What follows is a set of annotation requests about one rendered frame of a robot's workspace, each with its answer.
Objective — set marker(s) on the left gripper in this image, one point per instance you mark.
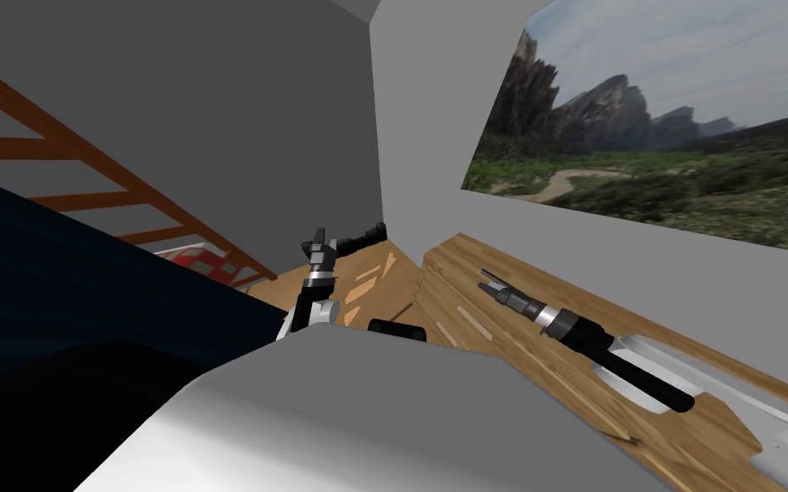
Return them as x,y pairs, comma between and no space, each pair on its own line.
321,258

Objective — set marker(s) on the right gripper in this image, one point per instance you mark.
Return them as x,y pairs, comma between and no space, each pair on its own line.
520,301

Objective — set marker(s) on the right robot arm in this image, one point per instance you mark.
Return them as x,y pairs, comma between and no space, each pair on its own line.
630,372

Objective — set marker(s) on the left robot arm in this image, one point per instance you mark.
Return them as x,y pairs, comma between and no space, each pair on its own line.
308,304

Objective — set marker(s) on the red and white box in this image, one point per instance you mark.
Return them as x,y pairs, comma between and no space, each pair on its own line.
196,260

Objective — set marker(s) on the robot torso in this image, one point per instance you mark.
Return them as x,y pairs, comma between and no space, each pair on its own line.
366,424

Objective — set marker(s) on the landscape view window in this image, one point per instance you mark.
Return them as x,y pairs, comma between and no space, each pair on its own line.
640,137

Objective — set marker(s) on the dark blue flat panel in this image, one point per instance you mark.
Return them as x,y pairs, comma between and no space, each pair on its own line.
59,273

